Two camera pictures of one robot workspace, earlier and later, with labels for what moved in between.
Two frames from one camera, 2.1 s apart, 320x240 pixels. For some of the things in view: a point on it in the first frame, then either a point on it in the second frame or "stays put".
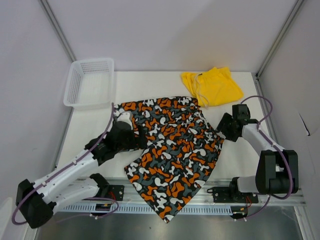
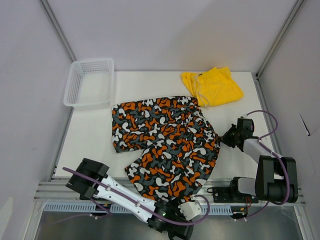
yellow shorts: [213, 88] stays put
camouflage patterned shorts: [183, 148] stays put
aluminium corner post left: [50, 13] stays put
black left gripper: [142, 140] -> [174, 205]
